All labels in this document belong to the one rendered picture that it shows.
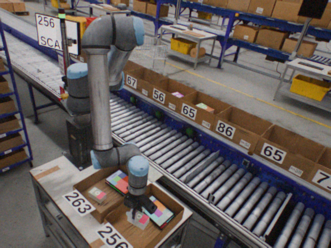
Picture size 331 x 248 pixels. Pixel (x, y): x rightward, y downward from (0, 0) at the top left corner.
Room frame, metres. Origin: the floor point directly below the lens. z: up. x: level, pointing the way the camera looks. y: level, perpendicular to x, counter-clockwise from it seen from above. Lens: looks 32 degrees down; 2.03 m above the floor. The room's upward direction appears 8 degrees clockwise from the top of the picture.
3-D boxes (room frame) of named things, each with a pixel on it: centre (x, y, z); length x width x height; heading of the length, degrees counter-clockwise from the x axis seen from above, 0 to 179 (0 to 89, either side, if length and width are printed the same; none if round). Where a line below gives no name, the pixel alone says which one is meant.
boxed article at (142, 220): (0.79, 0.06, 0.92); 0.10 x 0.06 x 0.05; 65
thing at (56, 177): (1.10, 0.31, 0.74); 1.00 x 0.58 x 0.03; 51
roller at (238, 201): (1.24, -0.64, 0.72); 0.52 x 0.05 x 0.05; 142
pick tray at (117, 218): (0.89, 0.03, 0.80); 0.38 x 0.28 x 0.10; 143
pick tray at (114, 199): (1.09, 0.28, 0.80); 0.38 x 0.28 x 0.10; 143
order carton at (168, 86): (2.27, -0.06, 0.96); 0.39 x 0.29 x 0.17; 52
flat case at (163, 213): (0.97, -0.03, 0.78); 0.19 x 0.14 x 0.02; 51
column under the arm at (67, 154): (1.42, 0.56, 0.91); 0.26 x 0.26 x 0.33; 51
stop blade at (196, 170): (1.46, -0.36, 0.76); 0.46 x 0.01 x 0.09; 142
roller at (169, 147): (1.68, -0.08, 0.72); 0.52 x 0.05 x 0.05; 142
